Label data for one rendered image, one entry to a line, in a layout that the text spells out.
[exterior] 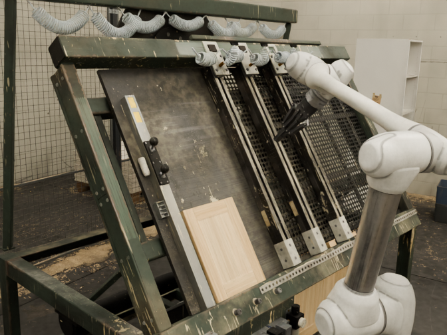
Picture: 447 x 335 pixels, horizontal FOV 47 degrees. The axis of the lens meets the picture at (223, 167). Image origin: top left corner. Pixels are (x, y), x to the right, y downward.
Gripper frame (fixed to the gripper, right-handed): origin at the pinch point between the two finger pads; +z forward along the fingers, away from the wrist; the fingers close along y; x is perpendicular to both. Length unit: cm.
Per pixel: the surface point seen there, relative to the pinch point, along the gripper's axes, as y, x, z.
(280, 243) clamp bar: 28, 22, 42
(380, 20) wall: -311, 441, 21
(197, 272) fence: 38, -30, 48
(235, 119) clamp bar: -31.9, 8.8, 22.4
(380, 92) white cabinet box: -176, 341, 51
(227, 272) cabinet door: 38, -12, 50
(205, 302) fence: 49, -29, 51
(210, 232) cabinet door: 20, -17, 45
